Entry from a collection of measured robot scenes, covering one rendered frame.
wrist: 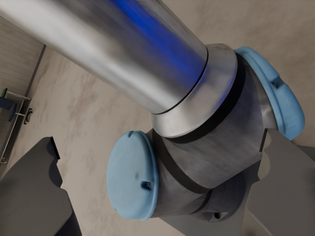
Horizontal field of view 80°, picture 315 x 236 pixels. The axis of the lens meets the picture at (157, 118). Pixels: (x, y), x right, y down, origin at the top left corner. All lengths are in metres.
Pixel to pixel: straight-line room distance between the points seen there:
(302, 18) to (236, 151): 1.37
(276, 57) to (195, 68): 1.27
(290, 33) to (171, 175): 1.35
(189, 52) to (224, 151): 0.10
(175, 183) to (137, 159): 0.05
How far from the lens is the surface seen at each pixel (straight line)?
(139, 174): 0.23
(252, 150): 0.21
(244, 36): 1.61
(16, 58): 8.85
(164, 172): 0.23
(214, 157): 0.21
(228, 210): 0.39
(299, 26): 1.50
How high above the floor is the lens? 1.17
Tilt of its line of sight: 42 degrees down
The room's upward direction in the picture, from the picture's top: 67 degrees counter-clockwise
